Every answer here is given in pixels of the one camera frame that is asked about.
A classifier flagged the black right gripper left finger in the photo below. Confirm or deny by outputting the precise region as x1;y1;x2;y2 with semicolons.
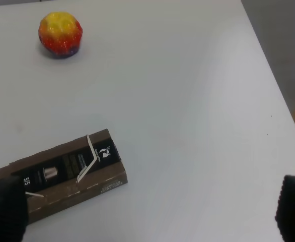
0;176;29;241

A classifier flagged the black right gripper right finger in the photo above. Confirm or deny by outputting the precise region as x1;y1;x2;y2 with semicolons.
275;175;295;242

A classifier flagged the brown coffee capsule box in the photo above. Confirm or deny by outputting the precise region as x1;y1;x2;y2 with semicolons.
0;129;128;223

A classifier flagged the red yellow squishy ball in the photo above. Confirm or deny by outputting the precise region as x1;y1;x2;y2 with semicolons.
38;12;83;58

